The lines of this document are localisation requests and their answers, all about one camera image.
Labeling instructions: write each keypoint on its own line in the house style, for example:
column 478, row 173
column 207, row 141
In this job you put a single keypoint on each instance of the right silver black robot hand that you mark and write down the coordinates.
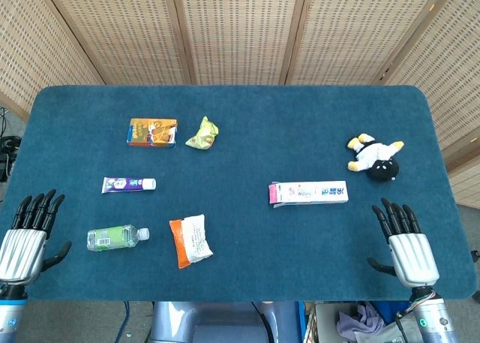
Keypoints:
column 412, row 256

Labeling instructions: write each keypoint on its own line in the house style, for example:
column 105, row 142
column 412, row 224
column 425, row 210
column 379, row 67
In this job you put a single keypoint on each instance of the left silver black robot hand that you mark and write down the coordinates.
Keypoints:
column 22, row 247

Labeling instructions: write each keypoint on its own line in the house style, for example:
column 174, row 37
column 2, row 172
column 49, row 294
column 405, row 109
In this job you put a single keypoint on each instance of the white pink toothpaste box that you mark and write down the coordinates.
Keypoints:
column 311, row 194

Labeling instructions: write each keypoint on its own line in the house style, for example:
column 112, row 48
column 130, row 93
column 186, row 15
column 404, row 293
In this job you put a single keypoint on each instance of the purple toothpaste tube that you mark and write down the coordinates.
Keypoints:
column 127, row 184

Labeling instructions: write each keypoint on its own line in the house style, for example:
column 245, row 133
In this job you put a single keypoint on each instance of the orange blue snack box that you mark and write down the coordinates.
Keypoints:
column 152, row 133

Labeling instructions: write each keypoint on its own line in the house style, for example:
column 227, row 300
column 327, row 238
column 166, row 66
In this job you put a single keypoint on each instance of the lilac crumpled cloth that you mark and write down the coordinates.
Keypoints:
column 360, row 322

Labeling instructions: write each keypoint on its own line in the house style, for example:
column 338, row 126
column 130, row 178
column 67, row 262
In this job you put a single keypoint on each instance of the clear bottle green label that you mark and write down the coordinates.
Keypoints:
column 112, row 238

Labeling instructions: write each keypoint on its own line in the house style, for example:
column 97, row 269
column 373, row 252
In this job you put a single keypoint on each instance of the black white penguin plush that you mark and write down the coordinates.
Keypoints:
column 373, row 157

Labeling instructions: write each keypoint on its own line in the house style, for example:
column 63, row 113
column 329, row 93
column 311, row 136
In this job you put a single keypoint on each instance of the orange white snack packet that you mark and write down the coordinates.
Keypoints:
column 193, row 241

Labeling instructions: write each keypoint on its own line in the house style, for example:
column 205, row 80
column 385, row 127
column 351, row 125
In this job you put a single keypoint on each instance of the teal felt table mat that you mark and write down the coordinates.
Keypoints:
column 262, row 140

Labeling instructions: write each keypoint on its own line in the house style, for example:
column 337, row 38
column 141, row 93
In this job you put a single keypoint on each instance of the blue-grey robot torso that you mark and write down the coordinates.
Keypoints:
column 225, row 322

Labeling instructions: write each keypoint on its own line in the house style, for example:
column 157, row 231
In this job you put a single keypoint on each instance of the yellow-green crumpled snack bag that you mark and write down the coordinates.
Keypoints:
column 202, row 136

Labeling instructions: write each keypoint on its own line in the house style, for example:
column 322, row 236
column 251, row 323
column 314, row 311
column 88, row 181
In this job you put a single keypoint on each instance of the bamboo folding screen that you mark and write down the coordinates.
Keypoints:
column 240, row 31

